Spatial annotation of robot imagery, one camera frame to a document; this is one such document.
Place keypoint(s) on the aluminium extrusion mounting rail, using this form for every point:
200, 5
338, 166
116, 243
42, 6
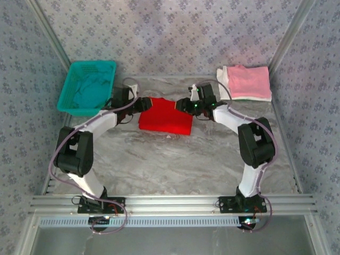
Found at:
170, 203

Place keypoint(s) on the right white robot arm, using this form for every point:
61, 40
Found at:
225, 114

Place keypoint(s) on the teal t-shirt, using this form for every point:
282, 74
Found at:
90, 90

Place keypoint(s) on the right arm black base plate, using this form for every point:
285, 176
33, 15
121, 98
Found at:
225, 205

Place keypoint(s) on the teal plastic basket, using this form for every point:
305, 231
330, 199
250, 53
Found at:
66, 90

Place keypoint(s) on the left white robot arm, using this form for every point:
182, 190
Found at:
103, 120

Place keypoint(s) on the small black controller board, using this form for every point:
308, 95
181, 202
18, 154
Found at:
247, 221
99, 220

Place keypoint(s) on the aluminium side rail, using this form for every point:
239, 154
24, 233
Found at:
47, 186
296, 175

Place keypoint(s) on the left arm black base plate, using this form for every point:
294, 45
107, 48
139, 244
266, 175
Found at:
118, 205

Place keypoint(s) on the white folded t-shirt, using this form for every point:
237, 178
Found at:
222, 79

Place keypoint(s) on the red t-shirt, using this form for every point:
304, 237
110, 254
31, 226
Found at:
164, 119

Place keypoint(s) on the grey metal lower panel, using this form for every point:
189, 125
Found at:
170, 241

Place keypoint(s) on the aluminium corner post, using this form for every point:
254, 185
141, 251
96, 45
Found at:
292, 34
50, 33

